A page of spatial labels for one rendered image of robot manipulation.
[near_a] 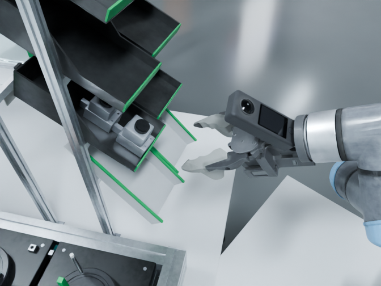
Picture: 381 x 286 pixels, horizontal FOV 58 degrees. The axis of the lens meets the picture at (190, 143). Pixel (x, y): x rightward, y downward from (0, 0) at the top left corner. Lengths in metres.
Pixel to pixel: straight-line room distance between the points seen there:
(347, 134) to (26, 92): 0.56
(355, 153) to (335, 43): 3.16
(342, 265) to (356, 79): 2.35
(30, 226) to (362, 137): 0.79
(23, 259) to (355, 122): 0.75
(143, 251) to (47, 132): 0.64
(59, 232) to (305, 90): 2.37
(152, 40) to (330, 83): 2.46
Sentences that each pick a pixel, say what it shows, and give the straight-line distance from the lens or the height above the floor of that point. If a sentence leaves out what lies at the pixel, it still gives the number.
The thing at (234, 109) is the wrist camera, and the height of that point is 1.42.
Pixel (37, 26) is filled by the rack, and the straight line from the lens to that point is 0.54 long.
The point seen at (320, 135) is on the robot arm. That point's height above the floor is 1.40.
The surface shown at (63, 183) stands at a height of 0.86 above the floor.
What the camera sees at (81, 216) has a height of 0.86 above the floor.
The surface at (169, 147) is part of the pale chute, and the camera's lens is 0.97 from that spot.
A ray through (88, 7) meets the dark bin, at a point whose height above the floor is 1.53.
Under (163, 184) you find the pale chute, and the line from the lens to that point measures 0.90.
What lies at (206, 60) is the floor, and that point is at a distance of 3.14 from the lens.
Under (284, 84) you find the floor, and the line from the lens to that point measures 2.95.
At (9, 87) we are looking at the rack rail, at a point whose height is 1.31.
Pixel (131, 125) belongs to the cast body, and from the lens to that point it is 0.68.
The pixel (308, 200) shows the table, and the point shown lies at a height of 0.86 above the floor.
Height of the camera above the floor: 1.74
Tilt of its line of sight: 47 degrees down
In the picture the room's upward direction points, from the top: straight up
